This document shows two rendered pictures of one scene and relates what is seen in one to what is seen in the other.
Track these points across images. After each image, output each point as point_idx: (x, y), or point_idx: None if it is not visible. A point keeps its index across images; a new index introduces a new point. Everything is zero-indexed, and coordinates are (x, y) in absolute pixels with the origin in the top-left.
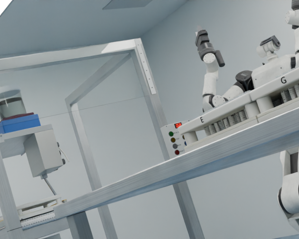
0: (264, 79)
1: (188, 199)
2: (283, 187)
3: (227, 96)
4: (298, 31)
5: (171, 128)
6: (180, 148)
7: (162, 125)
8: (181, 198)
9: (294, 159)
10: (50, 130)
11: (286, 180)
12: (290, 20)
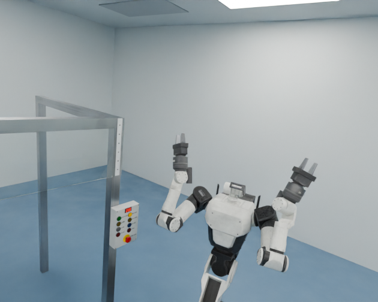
0: (219, 218)
1: (112, 265)
2: None
3: (182, 216)
4: (282, 227)
5: (120, 213)
6: (122, 230)
7: (113, 204)
8: (106, 264)
9: (211, 284)
10: None
11: None
12: (279, 210)
